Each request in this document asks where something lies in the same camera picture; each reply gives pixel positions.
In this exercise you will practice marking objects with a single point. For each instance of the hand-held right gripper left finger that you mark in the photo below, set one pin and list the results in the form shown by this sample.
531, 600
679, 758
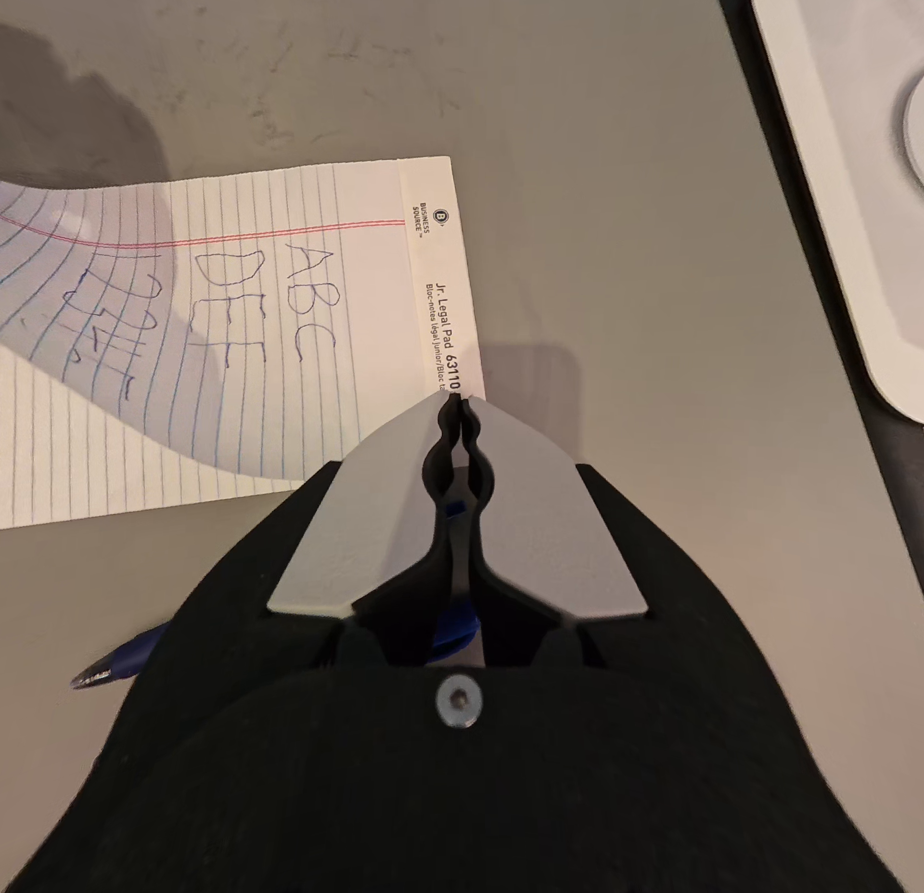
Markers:
361, 532

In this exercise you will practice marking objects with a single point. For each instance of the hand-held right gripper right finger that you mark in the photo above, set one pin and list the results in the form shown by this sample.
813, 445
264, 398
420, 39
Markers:
556, 532

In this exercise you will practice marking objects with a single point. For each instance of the white lined notepad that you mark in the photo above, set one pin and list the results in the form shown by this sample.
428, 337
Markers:
440, 293

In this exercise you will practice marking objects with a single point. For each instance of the written lined paper sheet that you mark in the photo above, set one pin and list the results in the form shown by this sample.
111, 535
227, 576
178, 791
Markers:
216, 207

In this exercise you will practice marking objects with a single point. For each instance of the white stand base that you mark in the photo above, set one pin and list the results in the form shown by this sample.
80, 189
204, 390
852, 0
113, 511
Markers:
830, 149

